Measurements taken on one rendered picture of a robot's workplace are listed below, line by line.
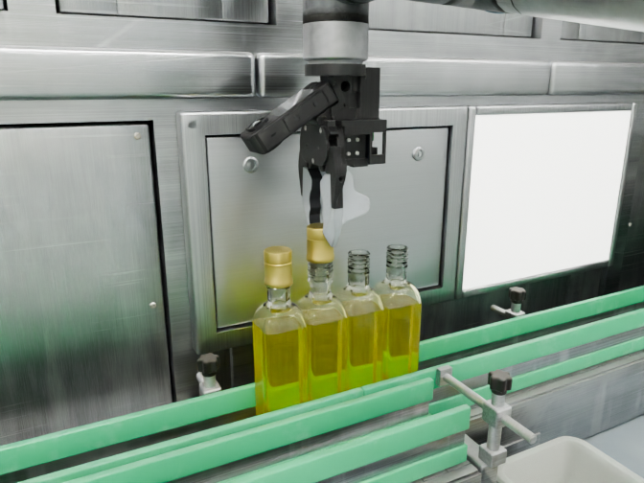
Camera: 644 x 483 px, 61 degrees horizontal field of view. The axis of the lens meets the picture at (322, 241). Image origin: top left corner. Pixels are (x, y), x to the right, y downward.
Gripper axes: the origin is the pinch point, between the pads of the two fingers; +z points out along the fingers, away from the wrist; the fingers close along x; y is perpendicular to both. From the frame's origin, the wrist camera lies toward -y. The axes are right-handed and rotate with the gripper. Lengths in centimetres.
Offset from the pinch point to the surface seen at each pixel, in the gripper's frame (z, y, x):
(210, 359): 16.5, -13.5, 4.9
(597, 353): 27, 51, -5
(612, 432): 43, 56, -7
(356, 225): 3.4, 12.9, 12.6
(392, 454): 24.0, 2.5, -13.6
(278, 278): 4.4, -6.3, -1.6
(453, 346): 23.0, 25.9, 3.0
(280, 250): 1.3, -5.6, -0.6
